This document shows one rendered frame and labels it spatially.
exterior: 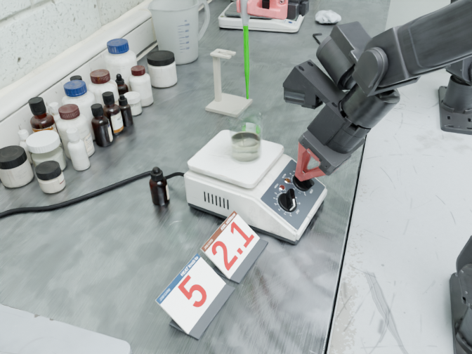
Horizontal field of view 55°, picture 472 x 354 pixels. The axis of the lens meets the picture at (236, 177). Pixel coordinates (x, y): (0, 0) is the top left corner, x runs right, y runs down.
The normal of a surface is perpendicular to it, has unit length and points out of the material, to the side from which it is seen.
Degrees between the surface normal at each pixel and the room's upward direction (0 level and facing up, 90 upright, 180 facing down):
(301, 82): 85
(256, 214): 90
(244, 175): 0
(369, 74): 90
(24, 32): 90
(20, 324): 0
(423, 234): 0
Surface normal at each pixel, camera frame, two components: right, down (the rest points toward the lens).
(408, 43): -0.90, 0.24
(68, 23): 0.95, 0.17
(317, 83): 0.42, -0.56
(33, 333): -0.02, -0.80
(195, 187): -0.49, 0.53
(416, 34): -0.79, 0.22
